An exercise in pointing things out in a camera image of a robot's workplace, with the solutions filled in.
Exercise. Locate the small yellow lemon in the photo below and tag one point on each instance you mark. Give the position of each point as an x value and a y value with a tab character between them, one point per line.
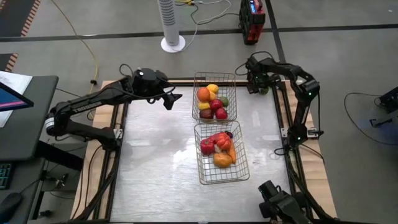
204	106

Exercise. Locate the orange-yellow lemon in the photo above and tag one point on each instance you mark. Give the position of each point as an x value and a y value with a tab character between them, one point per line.
212	96

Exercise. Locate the black mat orange striped edge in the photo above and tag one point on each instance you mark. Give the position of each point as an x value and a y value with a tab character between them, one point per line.
15	15
4	60

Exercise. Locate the wooden table board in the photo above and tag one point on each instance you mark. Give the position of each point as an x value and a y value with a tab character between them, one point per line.
312	165

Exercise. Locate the black computer mouse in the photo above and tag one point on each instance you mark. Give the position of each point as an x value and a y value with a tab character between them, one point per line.
9	205

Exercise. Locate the round orange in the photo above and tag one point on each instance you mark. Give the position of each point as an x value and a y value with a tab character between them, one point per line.
203	94

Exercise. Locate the black clamp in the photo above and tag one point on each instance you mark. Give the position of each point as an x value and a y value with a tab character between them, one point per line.
381	122

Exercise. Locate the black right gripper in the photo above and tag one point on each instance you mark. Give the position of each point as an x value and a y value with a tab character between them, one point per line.
261	79

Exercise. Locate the white paper sheet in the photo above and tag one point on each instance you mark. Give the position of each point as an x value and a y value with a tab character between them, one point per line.
15	81

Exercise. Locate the black device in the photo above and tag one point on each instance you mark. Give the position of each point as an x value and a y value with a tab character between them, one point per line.
390	99

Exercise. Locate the white tower fan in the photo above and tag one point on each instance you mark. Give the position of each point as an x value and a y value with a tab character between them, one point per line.
169	21

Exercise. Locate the orange mini pepper with stem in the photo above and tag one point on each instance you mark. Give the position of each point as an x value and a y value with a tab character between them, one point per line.
232	154

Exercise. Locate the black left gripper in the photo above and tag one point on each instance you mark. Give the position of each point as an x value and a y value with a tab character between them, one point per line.
149	82

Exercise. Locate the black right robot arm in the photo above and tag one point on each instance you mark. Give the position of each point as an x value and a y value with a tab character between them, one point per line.
303	90

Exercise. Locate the black desk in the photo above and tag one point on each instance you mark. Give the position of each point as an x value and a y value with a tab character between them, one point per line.
31	130

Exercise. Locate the bright red apple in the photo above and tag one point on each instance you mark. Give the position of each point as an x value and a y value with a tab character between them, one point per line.
216	104

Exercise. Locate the red and black equipment case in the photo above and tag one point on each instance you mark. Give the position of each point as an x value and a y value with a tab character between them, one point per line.
253	25

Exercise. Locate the dark green round produce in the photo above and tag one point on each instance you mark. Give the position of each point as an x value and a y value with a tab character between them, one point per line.
263	91

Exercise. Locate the monitor with pink-blue screen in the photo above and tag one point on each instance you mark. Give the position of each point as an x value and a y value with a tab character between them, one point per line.
12	99

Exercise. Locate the dark red apple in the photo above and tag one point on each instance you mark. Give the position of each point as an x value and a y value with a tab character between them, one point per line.
206	114

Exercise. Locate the red bell pepper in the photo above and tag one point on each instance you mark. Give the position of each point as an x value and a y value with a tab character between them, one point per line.
207	147

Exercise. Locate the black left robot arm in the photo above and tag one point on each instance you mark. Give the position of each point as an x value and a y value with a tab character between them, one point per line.
84	104

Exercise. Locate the dark purple vegetable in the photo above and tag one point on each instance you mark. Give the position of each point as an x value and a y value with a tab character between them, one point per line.
229	134

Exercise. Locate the large yellow lemon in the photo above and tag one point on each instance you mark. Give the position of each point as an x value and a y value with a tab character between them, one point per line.
213	88

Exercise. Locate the black keyboard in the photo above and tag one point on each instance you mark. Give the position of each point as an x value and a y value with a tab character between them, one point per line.
4	177

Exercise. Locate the red-orange ribbed pepper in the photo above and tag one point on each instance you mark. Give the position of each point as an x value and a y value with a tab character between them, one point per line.
224	143

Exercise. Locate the long red chili pepper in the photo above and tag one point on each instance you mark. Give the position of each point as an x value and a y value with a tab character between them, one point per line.
214	137

